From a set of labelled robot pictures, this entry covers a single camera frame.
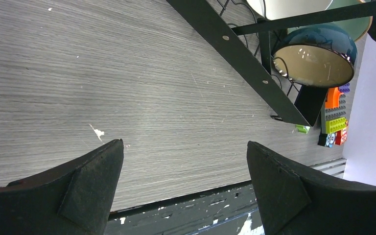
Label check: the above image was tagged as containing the white ribbed bowl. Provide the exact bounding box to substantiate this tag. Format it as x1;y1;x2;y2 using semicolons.
246;0;332;20

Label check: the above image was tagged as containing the black wire dish rack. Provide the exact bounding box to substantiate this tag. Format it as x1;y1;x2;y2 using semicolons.
168;0;376;126

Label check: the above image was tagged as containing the grey building block plate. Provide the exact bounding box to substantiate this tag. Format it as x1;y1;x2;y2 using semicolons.
320;84;350;134

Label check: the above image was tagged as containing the green owl toy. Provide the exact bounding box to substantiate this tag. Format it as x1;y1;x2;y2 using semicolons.
296;124;310;134

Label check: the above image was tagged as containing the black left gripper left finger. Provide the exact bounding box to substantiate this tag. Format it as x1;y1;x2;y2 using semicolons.
0;139;124;235

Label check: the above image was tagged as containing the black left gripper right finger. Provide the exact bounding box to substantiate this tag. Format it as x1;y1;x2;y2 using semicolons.
247;141;376;235

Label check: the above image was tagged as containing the dark blue glazed bowl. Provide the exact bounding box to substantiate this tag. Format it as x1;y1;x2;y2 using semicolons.
272;23;358;88

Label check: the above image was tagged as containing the orange curved block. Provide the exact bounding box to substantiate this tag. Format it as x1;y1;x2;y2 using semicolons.
325;87;343;109

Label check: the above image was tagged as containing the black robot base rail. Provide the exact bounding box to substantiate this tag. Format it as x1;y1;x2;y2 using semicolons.
104;181;264;235

